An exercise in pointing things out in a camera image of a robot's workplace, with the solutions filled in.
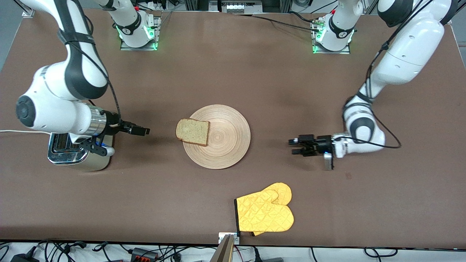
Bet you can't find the slice of toast bread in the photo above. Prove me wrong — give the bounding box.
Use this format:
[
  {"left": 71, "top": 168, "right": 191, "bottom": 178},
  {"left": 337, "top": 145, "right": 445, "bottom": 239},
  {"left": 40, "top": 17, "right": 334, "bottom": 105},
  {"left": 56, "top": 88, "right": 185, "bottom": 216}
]
[{"left": 175, "top": 118, "right": 210, "bottom": 147}]

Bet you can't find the round light wooden plate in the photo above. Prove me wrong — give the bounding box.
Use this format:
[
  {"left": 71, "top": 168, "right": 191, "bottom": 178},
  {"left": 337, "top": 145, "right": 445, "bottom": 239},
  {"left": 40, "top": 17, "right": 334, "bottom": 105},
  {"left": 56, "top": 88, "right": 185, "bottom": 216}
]
[{"left": 182, "top": 104, "right": 251, "bottom": 170}]

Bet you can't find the silver two-slot toaster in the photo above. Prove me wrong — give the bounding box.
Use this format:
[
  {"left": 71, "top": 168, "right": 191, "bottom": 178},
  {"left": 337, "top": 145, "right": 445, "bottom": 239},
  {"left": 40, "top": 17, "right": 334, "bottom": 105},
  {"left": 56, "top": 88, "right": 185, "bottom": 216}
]
[{"left": 47, "top": 132, "right": 115, "bottom": 172}]

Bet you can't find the yellow quilted oven mitt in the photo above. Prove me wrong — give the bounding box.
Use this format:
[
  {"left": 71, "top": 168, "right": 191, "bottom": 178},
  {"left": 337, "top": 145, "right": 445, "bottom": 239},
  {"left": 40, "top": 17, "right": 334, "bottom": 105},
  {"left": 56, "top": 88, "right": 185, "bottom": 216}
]
[
  {"left": 234, "top": 189, "right": 295, "bottom": 233},
  {"left": 251, "top": 183, "right": 293, "bottom": 237}
]

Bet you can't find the black plug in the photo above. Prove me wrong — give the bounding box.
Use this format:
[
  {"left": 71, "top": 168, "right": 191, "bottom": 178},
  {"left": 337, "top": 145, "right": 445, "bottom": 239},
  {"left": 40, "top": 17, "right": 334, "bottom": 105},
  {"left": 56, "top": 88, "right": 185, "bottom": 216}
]
[{"left": 254, "top": 247, "right": 284, "bottom": 262}]

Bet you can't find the black adapter with red connectors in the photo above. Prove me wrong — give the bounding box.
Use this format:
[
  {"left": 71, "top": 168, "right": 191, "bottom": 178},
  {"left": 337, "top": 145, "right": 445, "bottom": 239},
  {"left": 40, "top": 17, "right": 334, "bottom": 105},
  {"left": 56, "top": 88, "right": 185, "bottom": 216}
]
[{"left": 130, "top": 247, "right": 159, "bottom": 262}]

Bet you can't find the grey electrical box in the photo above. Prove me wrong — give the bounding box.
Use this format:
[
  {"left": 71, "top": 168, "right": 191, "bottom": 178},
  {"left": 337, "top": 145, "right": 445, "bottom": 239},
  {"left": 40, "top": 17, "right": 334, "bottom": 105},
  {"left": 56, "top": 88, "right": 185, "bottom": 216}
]
[{"left": 220, "top": 0, "right": 263, "bottom": 14}]

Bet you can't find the black power adapter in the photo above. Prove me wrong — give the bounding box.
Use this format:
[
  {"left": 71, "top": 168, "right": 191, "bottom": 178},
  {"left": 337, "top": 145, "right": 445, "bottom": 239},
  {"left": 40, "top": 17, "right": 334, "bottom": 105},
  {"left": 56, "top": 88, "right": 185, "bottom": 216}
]
[{"left": 10, "top": 253, "right": 39, "bottom": 262}]

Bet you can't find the white toaster power cable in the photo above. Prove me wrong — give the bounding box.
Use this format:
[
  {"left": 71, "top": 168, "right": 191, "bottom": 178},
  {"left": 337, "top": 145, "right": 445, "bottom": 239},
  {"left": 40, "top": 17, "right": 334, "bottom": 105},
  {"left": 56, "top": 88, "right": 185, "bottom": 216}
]
[{"left": 0, "top": 129, "right": 51, "bottom": 135}]

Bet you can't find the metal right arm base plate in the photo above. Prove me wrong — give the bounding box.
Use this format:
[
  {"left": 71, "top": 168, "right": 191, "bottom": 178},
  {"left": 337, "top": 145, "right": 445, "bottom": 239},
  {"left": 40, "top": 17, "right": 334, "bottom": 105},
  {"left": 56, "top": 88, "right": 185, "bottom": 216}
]
[{"left": 120, "top": 15, "right": 162, "bottom": 51}]

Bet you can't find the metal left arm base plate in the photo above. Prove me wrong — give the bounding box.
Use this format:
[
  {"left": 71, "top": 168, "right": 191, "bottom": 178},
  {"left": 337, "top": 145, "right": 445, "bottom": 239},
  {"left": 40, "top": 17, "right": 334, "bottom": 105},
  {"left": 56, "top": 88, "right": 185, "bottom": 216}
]
[{"left": 312, "top": 16, "right": 352, "bottom": 55}]

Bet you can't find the black cable lying on table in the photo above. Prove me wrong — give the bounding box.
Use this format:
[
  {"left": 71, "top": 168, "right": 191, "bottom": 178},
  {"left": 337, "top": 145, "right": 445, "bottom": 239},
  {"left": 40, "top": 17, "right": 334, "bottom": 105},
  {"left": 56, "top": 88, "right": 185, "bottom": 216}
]
[{"left": 233, "top": 13, "right": 321, "bottom": 33}]

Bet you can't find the black looped cable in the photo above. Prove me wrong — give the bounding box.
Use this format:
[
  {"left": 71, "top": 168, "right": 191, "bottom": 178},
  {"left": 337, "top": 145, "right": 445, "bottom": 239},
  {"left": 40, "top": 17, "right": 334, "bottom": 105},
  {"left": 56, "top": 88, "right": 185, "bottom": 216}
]
[{"left": 364, "top": 247, "right": 398, "bottom": 258}]

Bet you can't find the white metal mount bracket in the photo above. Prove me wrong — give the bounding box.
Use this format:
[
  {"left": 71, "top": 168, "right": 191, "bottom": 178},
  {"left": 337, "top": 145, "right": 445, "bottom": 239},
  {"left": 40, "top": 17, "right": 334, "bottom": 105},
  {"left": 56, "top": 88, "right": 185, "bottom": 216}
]
[{"left": 218, "top": 232, "right": 241, "bottom": 245}]

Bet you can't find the wooden camera mount bar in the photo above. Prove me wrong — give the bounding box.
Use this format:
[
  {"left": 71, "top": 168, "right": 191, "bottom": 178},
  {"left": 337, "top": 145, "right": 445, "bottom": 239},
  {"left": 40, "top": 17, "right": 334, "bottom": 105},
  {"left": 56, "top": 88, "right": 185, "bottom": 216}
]
[{"left": 209, "top": 234, "right": 236, "bottom": 262}]

